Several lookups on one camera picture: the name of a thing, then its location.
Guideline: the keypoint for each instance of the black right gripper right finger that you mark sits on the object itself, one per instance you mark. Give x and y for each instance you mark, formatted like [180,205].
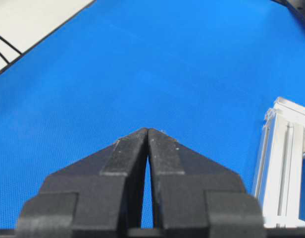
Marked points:
[196,197]

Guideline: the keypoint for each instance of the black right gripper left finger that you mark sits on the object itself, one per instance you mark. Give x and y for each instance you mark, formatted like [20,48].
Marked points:
[99,196]

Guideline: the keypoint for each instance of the aluminium extrusion frame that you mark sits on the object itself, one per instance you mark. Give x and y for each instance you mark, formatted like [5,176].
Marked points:
[278,173]

